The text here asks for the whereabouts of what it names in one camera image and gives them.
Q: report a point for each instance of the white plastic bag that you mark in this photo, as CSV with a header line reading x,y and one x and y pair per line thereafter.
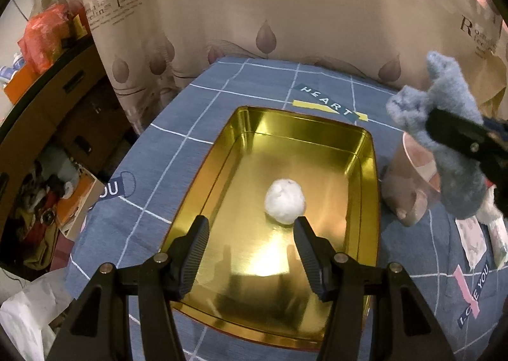
x,y
27,313

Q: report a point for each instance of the beige leaf-print curtain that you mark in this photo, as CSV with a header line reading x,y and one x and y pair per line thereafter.
x,y
278,27

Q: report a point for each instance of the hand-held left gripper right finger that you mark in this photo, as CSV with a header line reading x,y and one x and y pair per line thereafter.
x,y
311,261

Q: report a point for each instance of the gold metal tin box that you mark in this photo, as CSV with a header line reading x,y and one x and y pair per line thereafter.
x,y
278,154

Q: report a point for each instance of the brown wooden cabinet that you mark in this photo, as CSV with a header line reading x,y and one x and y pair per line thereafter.
x,y
59,87

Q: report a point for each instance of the pink ceramic mug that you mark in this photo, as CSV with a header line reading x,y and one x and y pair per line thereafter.
x,y
405,186

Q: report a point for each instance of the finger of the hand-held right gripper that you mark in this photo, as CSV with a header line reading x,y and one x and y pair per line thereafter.
x,y
496,126
456,134

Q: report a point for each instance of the white teal-print tissue packet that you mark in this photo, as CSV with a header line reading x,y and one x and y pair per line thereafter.
x,y
498,226

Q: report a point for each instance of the fuzzy blue-grey sock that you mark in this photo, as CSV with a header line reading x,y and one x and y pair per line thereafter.
x,y
452,95

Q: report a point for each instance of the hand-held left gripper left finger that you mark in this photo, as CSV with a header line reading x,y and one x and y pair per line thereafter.
x,y
194,261

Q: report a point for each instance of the orange box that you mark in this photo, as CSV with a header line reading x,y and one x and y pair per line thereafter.
x,y
22,85

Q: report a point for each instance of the grey patterned tissue packet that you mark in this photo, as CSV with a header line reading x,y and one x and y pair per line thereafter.
x,y
472,242

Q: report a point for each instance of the yellow box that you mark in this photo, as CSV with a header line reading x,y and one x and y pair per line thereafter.
x,y
81,25

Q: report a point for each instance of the white cotton ball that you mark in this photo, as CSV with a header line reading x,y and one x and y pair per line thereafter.
x,y
283,200

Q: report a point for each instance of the orange plastic bag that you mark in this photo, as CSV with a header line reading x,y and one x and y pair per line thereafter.
x,y
43,39

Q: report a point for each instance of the white plastic bottle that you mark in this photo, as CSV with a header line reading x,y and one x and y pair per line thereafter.
x,y
7,73
19,60

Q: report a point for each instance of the blue checked bedsheet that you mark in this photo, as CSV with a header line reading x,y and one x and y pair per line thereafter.
x,y
274,81

